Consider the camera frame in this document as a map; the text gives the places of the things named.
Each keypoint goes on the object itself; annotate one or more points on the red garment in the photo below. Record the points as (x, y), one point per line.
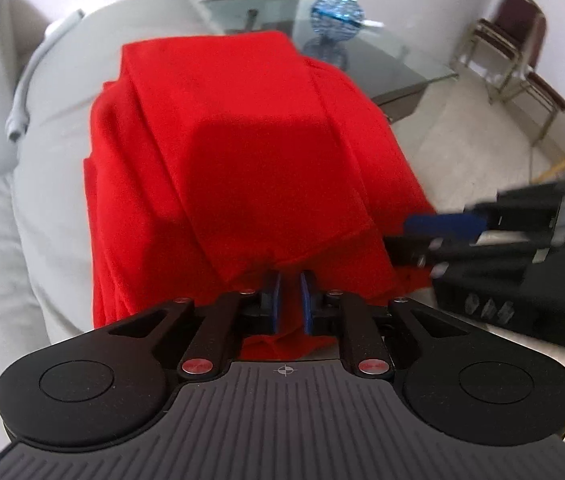
(132, 260)

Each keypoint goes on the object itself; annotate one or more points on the dark red metal-frame chair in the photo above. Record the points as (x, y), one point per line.
(545, 92)
(517, 15)

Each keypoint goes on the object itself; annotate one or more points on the grey sofa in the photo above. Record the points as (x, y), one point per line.
(47, 210)

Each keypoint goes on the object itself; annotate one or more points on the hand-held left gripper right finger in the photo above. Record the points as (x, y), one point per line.
(308, 305)

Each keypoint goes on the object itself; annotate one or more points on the glass table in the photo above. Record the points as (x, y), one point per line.
(402, 60)

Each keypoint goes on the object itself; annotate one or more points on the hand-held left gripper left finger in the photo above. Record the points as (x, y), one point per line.
(272, 305)

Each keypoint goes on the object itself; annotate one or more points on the blue globe ornament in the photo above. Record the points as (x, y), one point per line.
(335, 12)

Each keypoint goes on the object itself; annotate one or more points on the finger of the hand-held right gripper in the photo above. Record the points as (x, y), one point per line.
(462, 255)
(442, 225)

